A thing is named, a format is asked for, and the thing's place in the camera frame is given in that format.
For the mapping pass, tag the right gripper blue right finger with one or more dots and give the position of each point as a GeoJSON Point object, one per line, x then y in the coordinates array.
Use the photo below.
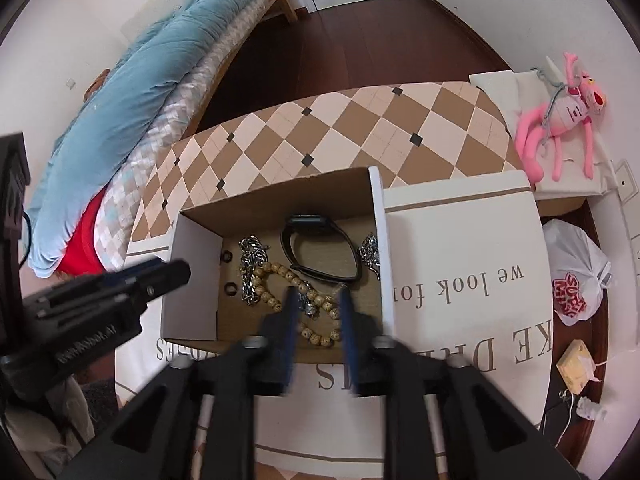
{"type": "Point", "coordinates": [360, 357]}

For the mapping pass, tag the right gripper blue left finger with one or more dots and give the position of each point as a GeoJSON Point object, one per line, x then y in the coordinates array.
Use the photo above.
{"type": "Point", "coordinates": [276, 360]}

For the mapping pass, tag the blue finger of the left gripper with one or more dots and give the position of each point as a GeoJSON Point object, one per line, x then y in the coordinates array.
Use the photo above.
{"type": "Point", "coordinates": [151, 279]}

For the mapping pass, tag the small silver earring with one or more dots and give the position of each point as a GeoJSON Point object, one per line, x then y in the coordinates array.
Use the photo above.
{"type": "Point", "coordinates": [307, 304]}

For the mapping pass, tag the black fitness band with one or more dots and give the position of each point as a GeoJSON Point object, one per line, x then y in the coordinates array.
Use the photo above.
{"type": "Point", "coordinates": [318, 248]}

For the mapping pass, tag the red blanket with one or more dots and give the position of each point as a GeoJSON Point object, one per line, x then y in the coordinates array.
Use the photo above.
{"type": "Point", "coordinates": [80, 256]}

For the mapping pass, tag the checkered bed sheet mattress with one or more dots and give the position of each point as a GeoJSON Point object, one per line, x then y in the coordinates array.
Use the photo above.
{"type": "Point", "coordinates": [121, 198]}

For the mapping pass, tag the white cardboard box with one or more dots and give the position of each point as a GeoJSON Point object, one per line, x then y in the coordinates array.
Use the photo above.
{"type": "Point", "coordinates": [280, 239]}

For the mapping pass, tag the checkered tablecloth with text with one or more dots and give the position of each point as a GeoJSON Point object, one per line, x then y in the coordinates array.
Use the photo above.
{"type": "Point", "coordinates": [469, 271]}

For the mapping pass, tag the light blue quilt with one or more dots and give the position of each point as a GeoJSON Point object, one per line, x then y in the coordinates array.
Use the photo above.
{"type": "Point", "coordinates": [113, 121]}

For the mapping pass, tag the brown pillow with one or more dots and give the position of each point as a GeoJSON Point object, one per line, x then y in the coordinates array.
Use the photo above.
{"type": "Point", "coordinates": [96, 85]}

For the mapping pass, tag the beige small box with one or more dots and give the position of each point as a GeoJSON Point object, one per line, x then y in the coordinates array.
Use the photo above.
{"type": "Point", "coordinates": [577, 367]}

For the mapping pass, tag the white plastic shopping bag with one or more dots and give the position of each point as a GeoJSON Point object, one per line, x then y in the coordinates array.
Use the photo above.
{"type": "Point", "coordinates": [580, 271]}

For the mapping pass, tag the white cloth covered box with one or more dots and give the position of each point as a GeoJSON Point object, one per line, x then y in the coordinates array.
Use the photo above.
{"type": "Point", "coordinates": [514, 93]}

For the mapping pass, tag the white power strip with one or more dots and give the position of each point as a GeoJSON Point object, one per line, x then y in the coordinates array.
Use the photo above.
{"type": "Point", "coordinates": [628, 190]}

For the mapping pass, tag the pink panther plush toy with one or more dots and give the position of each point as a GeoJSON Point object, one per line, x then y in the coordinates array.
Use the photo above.
{"type": "Point", "coordinates": [573, 105]}

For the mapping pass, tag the white charger with cable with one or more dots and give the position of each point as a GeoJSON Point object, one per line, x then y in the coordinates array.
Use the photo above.
{"type": "Point", "coordinates": [582, 407]}

